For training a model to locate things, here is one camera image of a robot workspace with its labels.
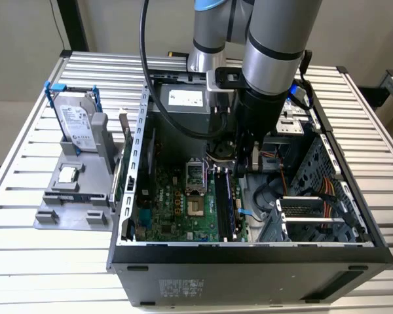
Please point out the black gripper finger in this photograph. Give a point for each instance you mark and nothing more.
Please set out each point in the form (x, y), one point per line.
(256, 157)
(241, 160)

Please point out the green RAM stick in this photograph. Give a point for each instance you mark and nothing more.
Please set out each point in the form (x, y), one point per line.
(232, 206)

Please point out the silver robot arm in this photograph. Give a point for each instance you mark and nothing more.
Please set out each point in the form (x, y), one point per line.
(275, 42)

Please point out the black RAM slot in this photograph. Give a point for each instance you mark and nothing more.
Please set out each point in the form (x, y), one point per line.
(224, 209)
(220, 206)

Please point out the metal drive cage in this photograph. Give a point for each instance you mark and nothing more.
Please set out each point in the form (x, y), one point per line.
(289, 127)

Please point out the grey power supply unit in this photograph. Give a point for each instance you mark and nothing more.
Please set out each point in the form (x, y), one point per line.
(183, 144)

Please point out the CPU socket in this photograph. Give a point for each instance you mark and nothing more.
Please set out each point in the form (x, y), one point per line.
(196, 206)

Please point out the metal disk bay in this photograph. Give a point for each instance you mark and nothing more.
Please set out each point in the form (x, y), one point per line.
(301, 220)

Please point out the green motherboard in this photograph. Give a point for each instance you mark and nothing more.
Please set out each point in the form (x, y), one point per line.
(170, 209)

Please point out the black case fan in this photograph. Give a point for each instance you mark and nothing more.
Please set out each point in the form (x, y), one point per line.
(147, 170)

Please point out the black block with yellow tip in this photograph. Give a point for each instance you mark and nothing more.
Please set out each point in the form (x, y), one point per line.
(177, 54)

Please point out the teal board connector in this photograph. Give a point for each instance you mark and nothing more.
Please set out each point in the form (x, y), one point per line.
(144, 218)

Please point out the green graphics card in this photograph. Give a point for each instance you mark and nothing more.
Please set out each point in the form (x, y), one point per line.
(127, 147)

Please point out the black PC case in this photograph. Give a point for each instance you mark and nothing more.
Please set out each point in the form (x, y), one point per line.
(249, 281)

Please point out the grey parts rack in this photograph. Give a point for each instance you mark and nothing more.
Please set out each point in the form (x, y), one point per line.
(95, 176)

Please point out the hard disk in blue carrier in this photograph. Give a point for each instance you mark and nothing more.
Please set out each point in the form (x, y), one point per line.
(73, 121)

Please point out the silver CPU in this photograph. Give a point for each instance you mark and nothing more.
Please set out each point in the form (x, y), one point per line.
(67, 175)

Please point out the grey camera with blue plug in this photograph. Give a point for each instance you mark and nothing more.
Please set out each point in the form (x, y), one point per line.
(299, 96)

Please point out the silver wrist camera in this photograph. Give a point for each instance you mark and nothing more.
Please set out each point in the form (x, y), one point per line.
(213, 85)

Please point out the black steel post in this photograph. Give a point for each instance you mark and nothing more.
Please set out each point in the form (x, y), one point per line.
(73, 29)

